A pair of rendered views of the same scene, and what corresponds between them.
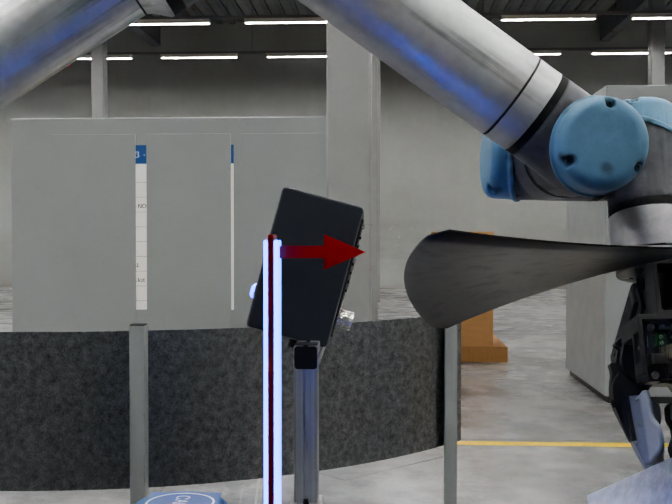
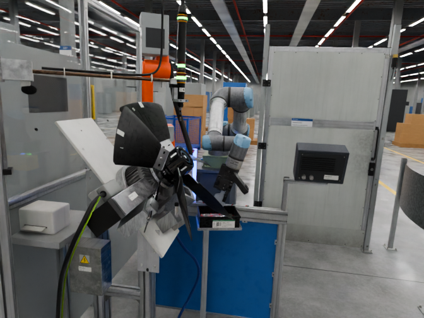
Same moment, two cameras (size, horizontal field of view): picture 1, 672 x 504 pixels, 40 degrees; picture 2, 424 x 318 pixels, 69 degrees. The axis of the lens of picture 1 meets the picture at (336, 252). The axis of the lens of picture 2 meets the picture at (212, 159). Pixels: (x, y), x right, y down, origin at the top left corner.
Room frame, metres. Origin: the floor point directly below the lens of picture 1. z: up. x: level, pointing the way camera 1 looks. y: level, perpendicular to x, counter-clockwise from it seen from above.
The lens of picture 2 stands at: (0.93, -1.69, 1.47)
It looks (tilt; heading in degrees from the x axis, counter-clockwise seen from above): 11 degrees down; 97
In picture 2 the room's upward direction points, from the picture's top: 2 degrees clockwise
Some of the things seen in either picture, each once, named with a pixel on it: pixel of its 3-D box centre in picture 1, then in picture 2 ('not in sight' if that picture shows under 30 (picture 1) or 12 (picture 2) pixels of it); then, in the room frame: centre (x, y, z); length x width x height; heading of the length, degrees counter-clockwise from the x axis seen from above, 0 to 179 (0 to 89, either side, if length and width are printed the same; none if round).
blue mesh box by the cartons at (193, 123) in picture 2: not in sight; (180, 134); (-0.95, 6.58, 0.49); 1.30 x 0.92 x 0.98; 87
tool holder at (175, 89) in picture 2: not in sight; (178, 90); (0.60, -0.31, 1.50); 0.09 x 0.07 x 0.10; 33
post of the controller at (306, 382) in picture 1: (306, 421); (285, 194); (1.15, 0.04, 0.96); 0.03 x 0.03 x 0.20; 88
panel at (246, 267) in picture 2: not in sight; (207, 266); (0.72, 0.05, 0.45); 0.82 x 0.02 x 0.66; 178
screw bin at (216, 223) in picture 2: not in sight; (217, 216); (0.79, -0.11, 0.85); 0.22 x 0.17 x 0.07; 14
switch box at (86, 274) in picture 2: not in sight; (90, 265); (0.27, -0.52, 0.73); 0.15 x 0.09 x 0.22; 178
